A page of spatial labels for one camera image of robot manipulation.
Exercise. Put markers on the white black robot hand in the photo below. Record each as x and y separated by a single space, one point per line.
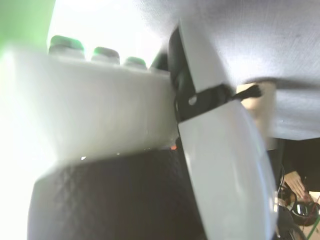
225 162

